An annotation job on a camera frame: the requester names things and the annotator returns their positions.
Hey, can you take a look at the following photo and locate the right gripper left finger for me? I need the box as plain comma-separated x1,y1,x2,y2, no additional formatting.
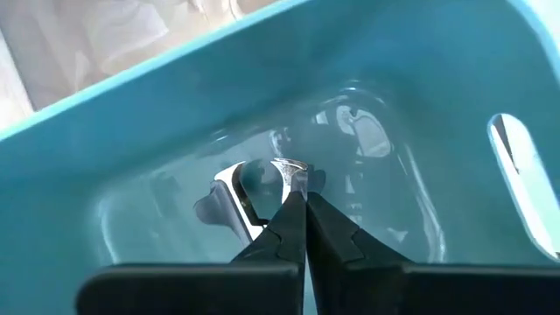
76,191,307,315

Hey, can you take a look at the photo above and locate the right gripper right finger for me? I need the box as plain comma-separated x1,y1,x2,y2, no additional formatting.
307,192,560,315

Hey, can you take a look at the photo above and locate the slate grey staple remover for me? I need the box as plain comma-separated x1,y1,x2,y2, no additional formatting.
193,157,327,246

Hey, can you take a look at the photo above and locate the teal plastic bin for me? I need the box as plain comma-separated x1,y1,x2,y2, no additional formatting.
0,0,560,315

